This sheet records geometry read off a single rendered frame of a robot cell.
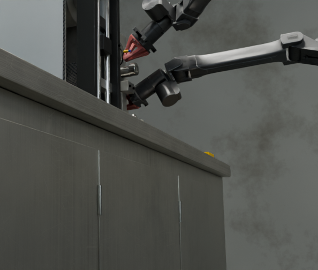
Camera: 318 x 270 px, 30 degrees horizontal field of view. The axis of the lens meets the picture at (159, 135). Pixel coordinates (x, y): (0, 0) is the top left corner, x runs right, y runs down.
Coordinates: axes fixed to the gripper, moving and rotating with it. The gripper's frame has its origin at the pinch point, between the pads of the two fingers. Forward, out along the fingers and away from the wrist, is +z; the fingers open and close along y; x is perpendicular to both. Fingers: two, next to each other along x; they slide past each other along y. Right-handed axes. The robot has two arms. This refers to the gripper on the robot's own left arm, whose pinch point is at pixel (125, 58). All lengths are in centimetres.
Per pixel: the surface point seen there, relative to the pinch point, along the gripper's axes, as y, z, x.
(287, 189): 218, -17, -26
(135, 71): -4.1, 0.7, -8.2
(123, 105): -2.8, 10.5, -13.2
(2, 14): -34.3, 16.5, 17.6
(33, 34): -34.1, 13.8, 5.4
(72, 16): -27.8, 2.8, 5.3
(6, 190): -94, 24, -58
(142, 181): -43, 16, -51
